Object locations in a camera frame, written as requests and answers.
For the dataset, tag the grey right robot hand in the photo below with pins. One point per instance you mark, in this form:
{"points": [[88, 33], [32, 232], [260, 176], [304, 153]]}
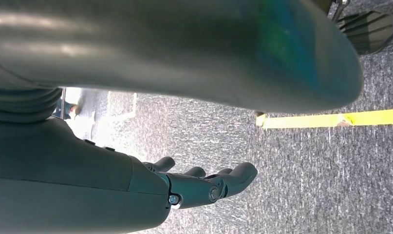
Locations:
{"points": [[70, 181]]}

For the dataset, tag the yellow floor tape square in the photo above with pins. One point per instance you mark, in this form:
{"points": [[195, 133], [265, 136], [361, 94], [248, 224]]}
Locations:
{"points": [[312, 120]]}

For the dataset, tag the grey robot body shell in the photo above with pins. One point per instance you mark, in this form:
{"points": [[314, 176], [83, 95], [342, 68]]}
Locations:
{"points": [[151, 48]]}

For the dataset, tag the black robot foot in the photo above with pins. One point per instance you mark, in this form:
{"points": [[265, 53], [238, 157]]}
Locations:
{"points": [[367, 32]]}

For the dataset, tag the person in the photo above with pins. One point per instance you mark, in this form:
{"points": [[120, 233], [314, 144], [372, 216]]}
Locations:
{"points": [[65, 109]]}

